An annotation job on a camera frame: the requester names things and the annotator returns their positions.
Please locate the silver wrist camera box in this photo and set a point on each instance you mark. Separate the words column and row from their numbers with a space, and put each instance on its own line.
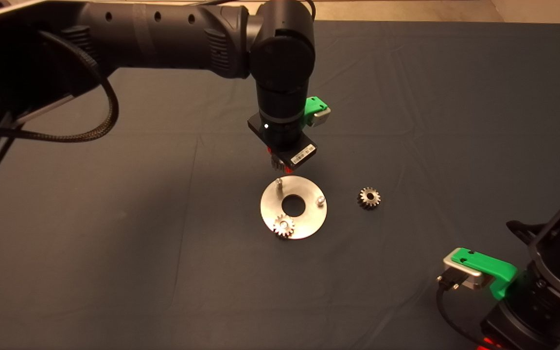
column 464, row 272
column 323, row 116

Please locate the round metal carrier plate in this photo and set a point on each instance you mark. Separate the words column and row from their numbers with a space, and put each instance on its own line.
column 311, row 221

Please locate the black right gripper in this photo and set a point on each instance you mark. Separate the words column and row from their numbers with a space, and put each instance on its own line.
column 518, row 335

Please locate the dark grey table cloth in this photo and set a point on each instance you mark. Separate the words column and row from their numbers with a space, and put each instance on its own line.
column 406, row 97

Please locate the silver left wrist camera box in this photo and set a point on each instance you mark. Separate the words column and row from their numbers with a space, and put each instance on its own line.
column 323, row 116

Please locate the small steel planetary gear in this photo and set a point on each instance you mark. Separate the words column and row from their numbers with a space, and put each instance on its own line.
column 280, row 231
column 363, row 202
column 276, row 164

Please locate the green right camera mount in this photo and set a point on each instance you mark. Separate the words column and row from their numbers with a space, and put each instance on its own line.
column 489, row 265

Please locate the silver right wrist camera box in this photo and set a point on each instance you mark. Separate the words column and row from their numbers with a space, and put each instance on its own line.
column 464, row 272

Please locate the green left camera mount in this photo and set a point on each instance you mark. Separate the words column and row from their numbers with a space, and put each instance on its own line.
column 315, row 104

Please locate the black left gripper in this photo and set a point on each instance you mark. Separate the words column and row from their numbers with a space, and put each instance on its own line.
column 285, row 141

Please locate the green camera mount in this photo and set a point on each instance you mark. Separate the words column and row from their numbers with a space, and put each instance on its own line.
column 315, row 104
column 489, row 265

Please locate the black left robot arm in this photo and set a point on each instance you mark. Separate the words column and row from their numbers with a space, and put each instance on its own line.
column 187, row 39

